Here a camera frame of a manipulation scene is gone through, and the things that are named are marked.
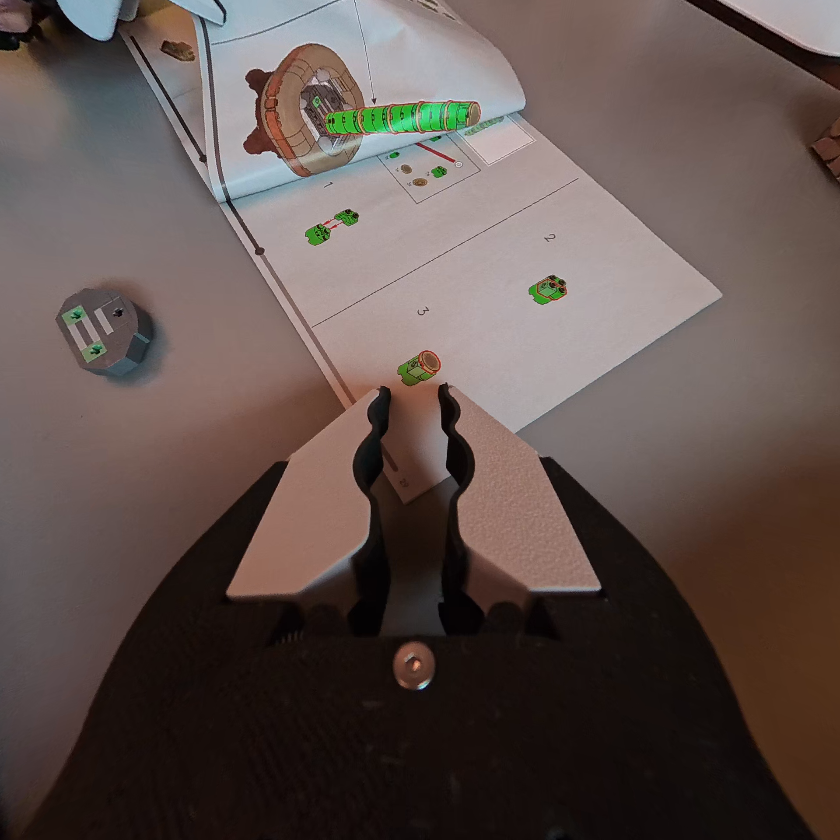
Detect cork board with picture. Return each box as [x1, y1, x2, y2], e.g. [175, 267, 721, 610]
[812, 117, 840, 179]

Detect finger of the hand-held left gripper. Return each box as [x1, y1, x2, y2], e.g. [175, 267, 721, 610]
[56, 0, 129, 42]
[174, 0, 231, 26]

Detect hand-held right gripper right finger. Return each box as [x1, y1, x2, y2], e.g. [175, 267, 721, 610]
[437, 384, 602, 636]

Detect white building instruction booklet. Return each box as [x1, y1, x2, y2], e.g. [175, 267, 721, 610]
[118, 0, 724, 506]

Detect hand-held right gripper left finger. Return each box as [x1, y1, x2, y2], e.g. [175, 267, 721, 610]
[225, 386, 393, 637]

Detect small grey brick assembly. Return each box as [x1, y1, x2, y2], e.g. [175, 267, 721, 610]
[56, 287, 156, 378]

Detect grey desk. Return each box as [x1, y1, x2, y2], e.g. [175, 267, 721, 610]
[0, 0, 840, 815]

